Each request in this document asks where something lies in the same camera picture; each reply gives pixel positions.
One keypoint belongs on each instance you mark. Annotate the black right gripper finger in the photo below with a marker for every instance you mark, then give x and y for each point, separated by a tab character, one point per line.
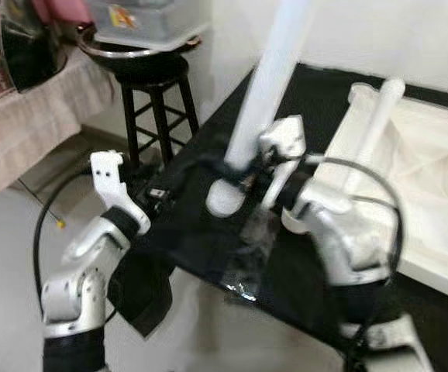
222	164

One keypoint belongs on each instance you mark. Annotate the thin rod with yellow tip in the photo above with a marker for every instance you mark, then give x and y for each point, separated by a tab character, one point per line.
60	225

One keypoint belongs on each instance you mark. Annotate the black stool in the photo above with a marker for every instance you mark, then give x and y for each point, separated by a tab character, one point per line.
158	101

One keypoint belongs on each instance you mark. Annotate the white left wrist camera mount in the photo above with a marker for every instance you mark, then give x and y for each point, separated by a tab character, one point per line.
114	182

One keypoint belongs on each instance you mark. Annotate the black table cloth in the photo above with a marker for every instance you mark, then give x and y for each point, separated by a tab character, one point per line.
201	240

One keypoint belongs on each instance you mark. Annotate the black bag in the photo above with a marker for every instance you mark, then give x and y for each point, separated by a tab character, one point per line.
34	46

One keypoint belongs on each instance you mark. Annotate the white plastic table top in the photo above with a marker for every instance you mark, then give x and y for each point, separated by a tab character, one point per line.
418	178

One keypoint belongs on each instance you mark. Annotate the clear plastic storage box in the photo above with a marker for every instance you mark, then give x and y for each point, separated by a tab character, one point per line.
150	23

